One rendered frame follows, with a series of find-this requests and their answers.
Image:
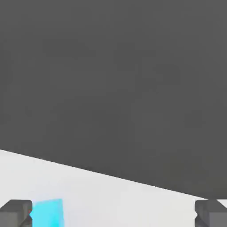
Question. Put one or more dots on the large cyan box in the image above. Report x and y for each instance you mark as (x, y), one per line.
(47, 212)

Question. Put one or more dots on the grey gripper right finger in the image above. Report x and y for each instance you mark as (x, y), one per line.
(212, 214)

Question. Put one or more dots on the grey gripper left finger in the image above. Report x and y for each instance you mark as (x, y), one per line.
(14, 212)

